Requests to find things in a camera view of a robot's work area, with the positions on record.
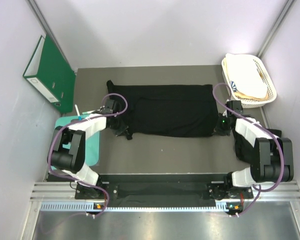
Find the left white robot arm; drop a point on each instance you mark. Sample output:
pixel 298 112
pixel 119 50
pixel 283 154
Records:
pixel 68 150

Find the folded black t-shirt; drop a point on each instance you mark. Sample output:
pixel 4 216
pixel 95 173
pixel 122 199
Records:
pixel 244 150

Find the teal cutting board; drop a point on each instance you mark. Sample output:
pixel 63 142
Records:
pixel 92 144

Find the green ring binder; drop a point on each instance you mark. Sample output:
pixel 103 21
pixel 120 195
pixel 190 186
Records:
pixel 50 74

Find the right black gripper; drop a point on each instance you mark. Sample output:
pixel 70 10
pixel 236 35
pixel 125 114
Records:
pixel 217 130

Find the black t-shirt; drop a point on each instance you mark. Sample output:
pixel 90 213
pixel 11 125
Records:
pixel 180 111
pixel 244 150

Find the white plastic basket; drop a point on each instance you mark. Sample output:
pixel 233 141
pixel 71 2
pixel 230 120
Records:
pixel 248 80

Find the white t-shirt in basket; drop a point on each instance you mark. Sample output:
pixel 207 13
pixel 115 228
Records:
pixel 247 75

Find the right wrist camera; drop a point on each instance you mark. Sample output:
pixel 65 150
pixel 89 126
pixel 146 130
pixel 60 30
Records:
pixel 235 105

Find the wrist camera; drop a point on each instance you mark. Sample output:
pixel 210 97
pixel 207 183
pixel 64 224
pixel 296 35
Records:
pixel 235 105
pixel 109 107

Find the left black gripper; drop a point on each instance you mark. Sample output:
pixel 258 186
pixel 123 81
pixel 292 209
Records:
pixel 121 130

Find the white pen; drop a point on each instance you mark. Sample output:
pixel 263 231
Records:
pixel 83 115

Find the aluminium frame rail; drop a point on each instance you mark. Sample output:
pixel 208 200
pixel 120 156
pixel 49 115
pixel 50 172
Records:
pixel 61 191

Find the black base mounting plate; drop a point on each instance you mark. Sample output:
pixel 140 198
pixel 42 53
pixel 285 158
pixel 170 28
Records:
pixel 176 190

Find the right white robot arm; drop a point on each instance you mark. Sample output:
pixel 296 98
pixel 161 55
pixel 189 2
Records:
pixel 269 155

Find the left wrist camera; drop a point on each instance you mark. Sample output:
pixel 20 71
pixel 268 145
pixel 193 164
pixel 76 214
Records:
pixel 109 107

